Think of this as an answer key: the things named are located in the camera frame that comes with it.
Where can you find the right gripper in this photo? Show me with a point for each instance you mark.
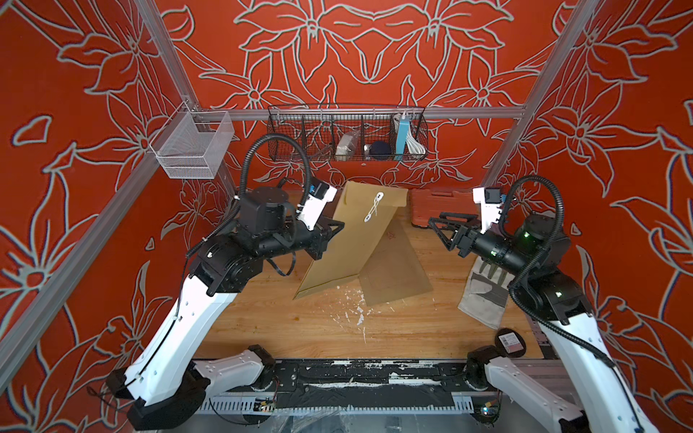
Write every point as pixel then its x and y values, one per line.
pixel 465 238

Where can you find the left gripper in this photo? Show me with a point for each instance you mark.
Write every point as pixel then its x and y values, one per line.
pixel 322 235

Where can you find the kraft file bag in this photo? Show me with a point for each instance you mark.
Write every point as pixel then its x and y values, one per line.
pixel 393 271
pixel 367 210

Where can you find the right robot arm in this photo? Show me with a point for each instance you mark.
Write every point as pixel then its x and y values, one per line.
pixel 557 303

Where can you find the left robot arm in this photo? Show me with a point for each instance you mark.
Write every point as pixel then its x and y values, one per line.
pixel 166 386

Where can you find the red plastic tool case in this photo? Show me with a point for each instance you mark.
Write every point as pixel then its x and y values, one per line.
pixel 430 203

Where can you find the white grey work glove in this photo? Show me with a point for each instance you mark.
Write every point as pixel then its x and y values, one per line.
pixel 486 294

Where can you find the dark blue round object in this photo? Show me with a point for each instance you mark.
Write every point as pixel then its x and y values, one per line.
pixel 380 151

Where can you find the white mesh basket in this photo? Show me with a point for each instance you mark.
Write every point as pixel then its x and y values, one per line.
pixel 193 149

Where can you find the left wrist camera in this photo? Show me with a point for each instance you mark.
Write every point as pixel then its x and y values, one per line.
pixel 320 194

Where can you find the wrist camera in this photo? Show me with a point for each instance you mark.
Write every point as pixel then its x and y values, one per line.
pixel 490 201
pixel 320 194

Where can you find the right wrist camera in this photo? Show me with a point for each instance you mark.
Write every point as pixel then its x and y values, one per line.
pixel 490 201

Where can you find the black wire basket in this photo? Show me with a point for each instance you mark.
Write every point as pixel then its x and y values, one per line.
pixel 318 128

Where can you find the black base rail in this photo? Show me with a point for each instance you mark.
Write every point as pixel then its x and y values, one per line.
pixel 373 384

